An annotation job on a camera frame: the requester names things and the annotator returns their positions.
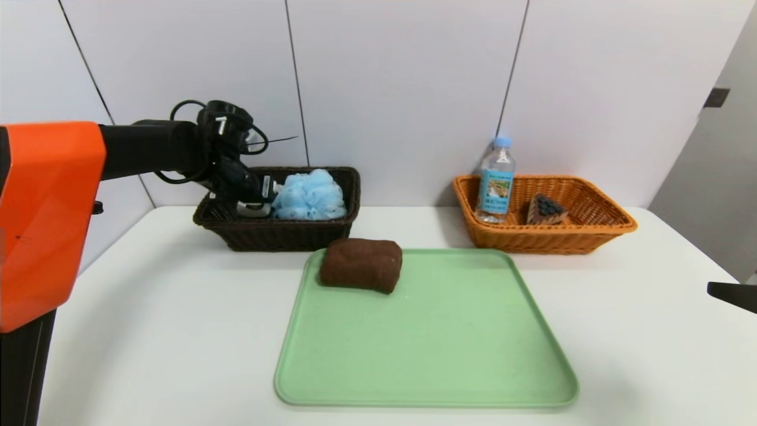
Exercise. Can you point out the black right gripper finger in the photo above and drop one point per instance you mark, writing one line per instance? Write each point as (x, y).
(736, 294)

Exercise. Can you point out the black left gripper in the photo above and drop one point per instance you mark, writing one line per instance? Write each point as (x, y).
(264, 192)

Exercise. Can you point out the white soap bar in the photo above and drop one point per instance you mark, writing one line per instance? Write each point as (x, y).
(254, 210)

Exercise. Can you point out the light blue mesh bath loofah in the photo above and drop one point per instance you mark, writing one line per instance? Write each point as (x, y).
(310, 195)

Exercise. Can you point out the brown bread loaf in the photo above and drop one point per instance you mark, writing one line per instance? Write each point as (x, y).
(361, 263)

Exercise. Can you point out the chocolate blueberry cake slice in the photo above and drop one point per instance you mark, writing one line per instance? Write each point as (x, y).
(547, 210)

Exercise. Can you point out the clear water bottle blue cap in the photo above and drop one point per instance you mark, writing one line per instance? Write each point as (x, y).
(495, 189)

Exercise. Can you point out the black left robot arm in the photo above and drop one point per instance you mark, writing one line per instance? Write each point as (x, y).
(53, 207)

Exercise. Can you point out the dark brown wicker basket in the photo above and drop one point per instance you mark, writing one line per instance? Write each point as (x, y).
(278, 234)

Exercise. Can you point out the orange wicker basket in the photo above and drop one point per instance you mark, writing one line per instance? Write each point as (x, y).
(550, 239)

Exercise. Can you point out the light green plastic tray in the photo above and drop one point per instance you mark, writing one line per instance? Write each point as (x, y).
(426, 343)

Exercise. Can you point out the dark wall fitting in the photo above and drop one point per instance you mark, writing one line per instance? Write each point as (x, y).
(717, 97)

